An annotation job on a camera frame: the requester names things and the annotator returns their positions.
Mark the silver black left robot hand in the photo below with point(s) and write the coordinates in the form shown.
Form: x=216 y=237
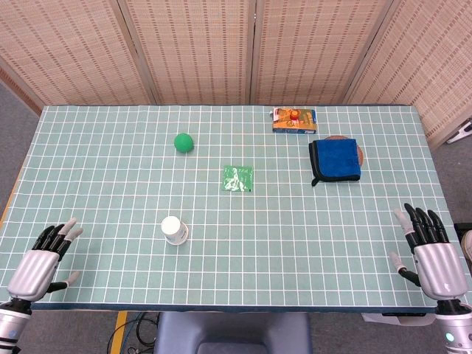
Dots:
x=35 y=267

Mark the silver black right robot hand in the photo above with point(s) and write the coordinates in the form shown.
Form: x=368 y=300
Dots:
x=440 y=267

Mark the white paper cup blue print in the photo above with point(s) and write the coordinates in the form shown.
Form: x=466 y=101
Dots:
x=171 y=225
x=184 y=238

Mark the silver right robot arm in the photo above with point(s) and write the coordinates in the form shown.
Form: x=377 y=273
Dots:
x=455 y=328

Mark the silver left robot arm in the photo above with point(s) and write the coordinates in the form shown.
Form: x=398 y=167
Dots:
x=11 y=324

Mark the green grid table mat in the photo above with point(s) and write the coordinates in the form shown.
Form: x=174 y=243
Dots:
x=258 y=239

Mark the white stand foot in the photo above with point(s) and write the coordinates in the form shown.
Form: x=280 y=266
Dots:
x=461 y=133

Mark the brown round coaster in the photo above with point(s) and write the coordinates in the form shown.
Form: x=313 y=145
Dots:
x=361 y=155

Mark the blue cloth with black edge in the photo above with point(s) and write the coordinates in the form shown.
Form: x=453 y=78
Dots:
x=337 y=158

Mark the green ball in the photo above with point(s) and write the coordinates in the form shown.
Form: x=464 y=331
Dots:
x=183 y=143

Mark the orange and blue carton box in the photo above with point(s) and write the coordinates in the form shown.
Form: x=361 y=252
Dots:
x=304 y=125

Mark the blue grey chair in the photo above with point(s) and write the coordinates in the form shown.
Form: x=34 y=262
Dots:
x=232 y=333

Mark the small red orange toy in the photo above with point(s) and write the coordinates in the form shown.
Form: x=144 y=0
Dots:
x=294 y=115

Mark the bamboo folding screen panel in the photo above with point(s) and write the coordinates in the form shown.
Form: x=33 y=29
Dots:
x=195 y=48
x=70 y=48
x=313 y=48
x=427 y=55

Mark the green foil sachet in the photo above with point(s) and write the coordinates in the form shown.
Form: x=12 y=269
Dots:
x=236 y=178

